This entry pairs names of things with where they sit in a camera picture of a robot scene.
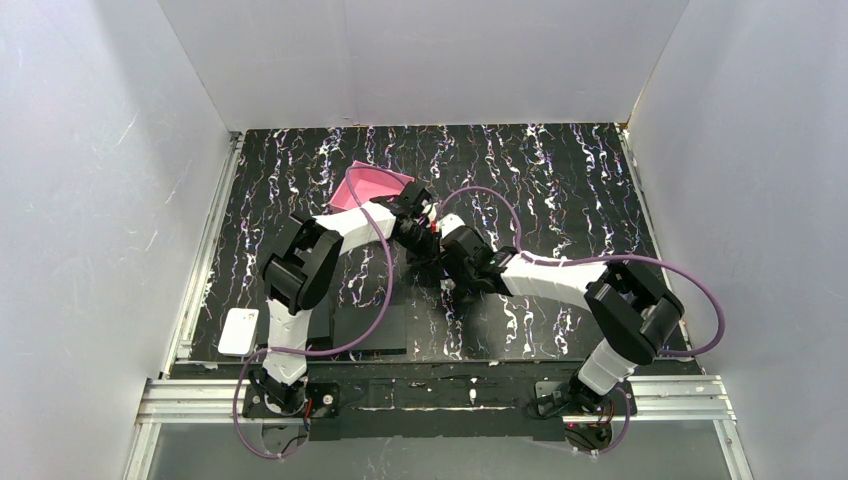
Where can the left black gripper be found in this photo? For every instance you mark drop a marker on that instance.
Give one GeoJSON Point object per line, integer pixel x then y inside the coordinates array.
{"type": "Point", "coordinates": [419, 242]}

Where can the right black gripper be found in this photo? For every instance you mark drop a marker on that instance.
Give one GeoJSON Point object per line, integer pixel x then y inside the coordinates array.
{"type": "Point", "coordinates": [456, 263]}

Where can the pink plastic tray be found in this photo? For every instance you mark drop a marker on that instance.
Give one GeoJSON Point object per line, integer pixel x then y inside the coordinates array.
{"type": "Point", "coordinates": [368, 182]}

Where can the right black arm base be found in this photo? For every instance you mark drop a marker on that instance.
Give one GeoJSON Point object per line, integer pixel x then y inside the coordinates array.
{"type": "Point", "coordinates": [558, 398]}

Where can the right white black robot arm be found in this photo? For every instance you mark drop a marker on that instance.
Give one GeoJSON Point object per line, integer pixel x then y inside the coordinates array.
{"type": "Point", "coordinates": [635, 311]}

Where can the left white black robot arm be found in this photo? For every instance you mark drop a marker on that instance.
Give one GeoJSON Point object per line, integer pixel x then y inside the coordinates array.
{"type": "Point", "coordinates": [296, 275]}

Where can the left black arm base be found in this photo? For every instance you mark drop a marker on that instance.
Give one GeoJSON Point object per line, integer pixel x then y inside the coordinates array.
{"type": "Point", "coordinates": [312, 401]}

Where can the small black flat plate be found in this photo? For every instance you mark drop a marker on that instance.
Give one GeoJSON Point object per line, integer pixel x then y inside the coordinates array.
{"type": "Point", "coordinates": [321, 325]}

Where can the white rectangular device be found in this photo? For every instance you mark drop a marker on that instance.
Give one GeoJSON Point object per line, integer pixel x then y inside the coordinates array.
{"type": "Point", "coordinates": [238, 332]}

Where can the aluminium front rail frame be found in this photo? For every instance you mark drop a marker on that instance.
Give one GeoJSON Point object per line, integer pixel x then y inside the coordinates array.
{"type": "Point", "coordinates": [414, 403]}

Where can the aluminium left side rail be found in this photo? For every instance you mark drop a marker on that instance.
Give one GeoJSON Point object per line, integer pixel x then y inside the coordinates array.
{"type": "Point", "coordinates": [181, 341]}

